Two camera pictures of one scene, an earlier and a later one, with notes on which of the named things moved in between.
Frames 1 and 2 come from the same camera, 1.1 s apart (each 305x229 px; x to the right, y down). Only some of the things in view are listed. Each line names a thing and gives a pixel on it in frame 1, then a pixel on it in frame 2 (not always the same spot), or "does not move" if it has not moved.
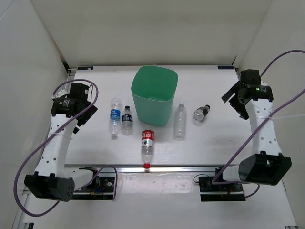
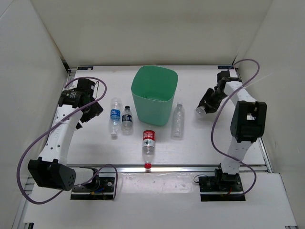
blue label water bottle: [115, 116] does not move
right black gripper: [241, 110] to [213, 106]
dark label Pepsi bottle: [127, 124] does not move
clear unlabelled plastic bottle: [180, 121] does not move
